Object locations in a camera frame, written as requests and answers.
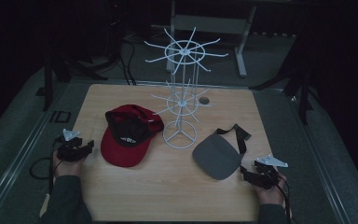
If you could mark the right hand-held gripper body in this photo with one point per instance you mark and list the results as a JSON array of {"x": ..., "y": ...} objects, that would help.
[{"x": 267, "y": 175}]

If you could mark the round grey table grommet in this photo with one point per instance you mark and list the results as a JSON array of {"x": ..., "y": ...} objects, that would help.
[{"x": 203, "y": 100}]

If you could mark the black tripod stand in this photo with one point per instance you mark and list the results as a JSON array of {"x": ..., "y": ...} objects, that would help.
[
  {"x": 62, "y": 68},
  {"x": 298, "y": 87}
]

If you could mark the person's right hand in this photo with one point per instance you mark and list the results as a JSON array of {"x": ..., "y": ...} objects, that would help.
[{"x": 270, "y": 196}]

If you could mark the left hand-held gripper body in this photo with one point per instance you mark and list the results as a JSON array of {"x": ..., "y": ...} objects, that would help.
[{"x": 70, "y": 152}]

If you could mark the person's left hand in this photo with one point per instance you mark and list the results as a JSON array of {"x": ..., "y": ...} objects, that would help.
[{"x": 66, "y": 168}]

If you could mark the red and black cap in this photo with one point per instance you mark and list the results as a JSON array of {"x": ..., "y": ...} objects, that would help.
[{"x": 127, "y": 140}]

